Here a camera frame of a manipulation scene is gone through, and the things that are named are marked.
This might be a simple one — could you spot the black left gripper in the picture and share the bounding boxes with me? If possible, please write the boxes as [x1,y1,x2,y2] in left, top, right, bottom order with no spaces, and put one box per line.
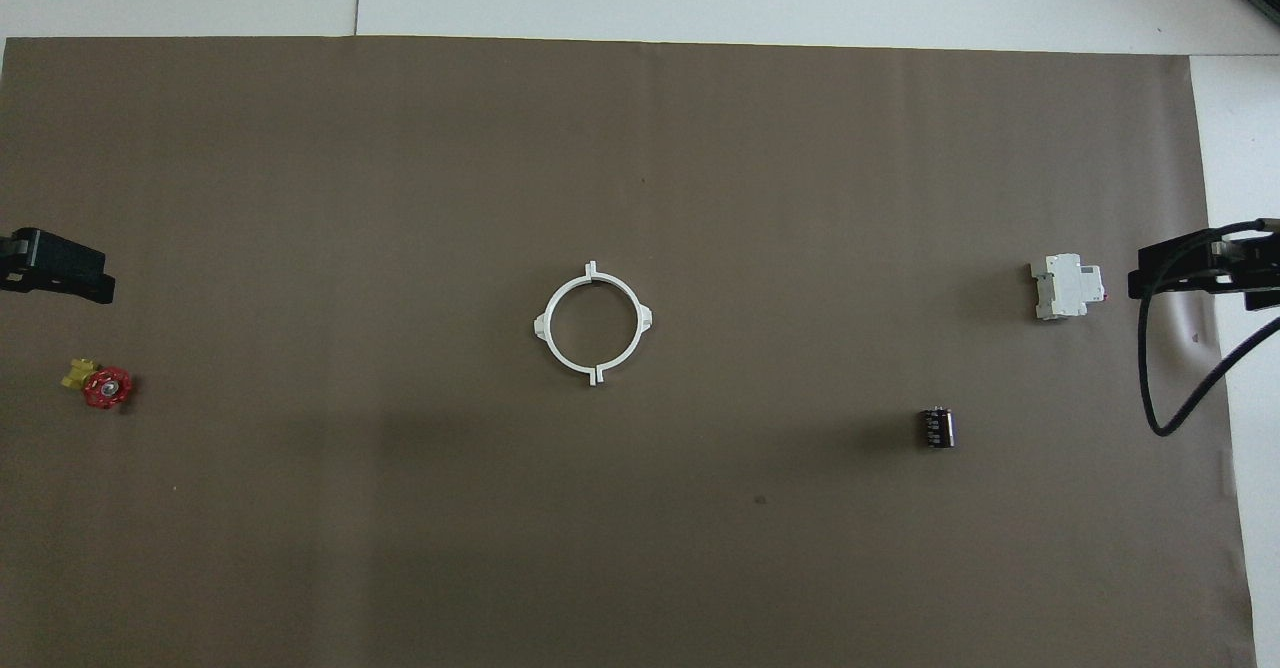
[0,227,117,305]

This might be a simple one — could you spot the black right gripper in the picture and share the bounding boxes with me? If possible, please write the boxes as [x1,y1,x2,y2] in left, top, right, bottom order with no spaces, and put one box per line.
[1127,218,1280,312]

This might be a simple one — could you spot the white half pipe clamp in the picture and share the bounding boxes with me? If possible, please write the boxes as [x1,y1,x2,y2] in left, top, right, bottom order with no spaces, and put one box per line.
[589,260,655,385]
[534,260,600,390]

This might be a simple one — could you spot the white circuit breaker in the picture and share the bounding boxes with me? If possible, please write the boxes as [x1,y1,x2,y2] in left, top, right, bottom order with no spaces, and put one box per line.
[1030,253,1107,322]

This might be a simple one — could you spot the red and yellow valve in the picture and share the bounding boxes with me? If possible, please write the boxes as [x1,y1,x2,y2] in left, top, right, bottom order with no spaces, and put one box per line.
[62,356,135,411]

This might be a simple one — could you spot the brown paper table mat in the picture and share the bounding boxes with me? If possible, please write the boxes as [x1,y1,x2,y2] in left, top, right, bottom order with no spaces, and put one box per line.
[0,35,1257,668]

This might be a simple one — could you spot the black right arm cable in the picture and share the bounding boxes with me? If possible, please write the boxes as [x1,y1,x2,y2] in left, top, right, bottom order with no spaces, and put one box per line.
[1137,268,1280,438]

